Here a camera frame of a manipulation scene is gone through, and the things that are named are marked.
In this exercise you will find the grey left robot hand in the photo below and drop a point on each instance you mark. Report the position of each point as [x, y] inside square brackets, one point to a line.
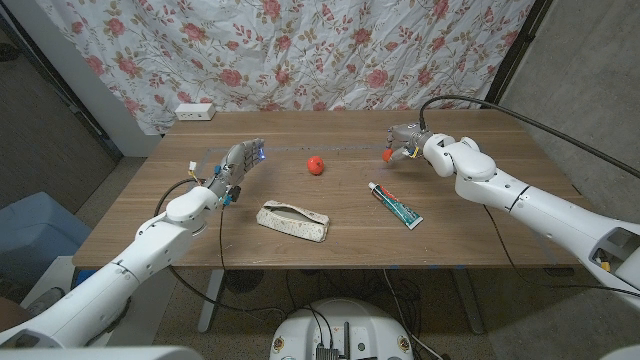
[235, 162]

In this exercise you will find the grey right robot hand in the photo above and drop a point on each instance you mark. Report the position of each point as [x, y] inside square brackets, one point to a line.
[407, 137]

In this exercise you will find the red toy strawberry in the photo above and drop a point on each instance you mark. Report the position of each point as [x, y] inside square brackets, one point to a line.
[387, 155]

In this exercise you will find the cream dotted pen bag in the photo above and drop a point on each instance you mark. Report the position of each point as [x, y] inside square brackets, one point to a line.
[295, 222]

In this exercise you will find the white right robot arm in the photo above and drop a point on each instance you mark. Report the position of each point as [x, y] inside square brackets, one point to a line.
[540, 210]

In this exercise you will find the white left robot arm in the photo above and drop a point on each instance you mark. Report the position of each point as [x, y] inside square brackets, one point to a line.
[125, 265]

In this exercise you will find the white power strip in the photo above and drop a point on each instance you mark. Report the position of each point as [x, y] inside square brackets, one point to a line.
[195, 112]

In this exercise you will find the white teal toothpaste tube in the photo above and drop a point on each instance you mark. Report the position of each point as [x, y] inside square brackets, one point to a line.
[397, 207]

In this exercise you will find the red toy tomato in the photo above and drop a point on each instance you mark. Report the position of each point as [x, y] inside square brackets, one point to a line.
[315, 165]

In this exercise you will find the black round floor object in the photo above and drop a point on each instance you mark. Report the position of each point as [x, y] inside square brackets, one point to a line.
[244, 281]

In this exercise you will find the floral curtain backdrop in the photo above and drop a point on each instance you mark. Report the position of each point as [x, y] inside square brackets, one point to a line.
[300, 50]

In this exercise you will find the metal table leg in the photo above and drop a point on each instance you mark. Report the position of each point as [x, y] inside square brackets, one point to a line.
[469, 300]
[212, 300]

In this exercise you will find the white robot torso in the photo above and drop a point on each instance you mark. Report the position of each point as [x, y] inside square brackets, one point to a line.
[345, 320]

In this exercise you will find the blue plastic bin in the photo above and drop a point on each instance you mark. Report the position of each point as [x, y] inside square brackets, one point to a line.
[40, 230]

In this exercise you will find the grey sneaker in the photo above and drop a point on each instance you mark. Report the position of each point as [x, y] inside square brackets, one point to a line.
[45, 300]

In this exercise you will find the person leg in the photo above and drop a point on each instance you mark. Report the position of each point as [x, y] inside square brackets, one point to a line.
[12, 315]

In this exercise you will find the black backdrop frame pole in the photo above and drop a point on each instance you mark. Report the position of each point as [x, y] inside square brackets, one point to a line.
[515, 50]
[60, 85]

